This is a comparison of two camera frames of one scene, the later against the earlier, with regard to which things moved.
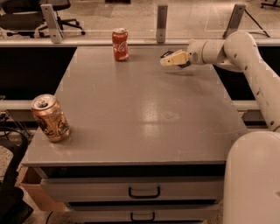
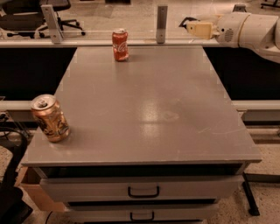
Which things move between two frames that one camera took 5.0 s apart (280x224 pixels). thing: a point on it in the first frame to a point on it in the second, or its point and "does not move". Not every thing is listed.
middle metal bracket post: x=161 y=24 does not move
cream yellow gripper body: x=194 y=53 to x=227 y=31
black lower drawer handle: x=143 y=220 does not move
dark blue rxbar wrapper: x=182 y=66 to x=188 y=18
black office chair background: x=27 y=17 does not move
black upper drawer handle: x=136 y=196 does not move
